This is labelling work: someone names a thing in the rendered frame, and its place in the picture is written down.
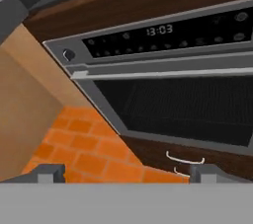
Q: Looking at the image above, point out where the light wood cabinet side panel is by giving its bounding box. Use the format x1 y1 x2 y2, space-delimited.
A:
0 23 97 183

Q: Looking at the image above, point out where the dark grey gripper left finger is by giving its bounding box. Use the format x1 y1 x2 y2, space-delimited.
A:
2 164 66 185

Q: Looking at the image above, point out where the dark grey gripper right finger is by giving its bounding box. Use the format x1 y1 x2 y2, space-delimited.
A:
189 164 252 185

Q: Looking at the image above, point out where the dark wood drawer front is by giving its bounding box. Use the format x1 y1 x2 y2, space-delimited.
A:
121 134 253 183

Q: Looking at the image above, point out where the curved silver drawer handle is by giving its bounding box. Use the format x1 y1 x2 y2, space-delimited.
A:
165 150 206 165
173 166 192 179

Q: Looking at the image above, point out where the dark wood cabinet panel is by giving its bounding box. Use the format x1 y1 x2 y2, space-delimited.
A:
22 0 253 43

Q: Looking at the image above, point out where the silver oven door handle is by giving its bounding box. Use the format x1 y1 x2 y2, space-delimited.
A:
70 66 253 81

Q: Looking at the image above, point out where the stainless steel built-in oven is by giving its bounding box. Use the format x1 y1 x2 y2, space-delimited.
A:
42 0 253 157

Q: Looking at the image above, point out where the oven door with dark glass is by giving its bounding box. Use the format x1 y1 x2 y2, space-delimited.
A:
64 51 253 157

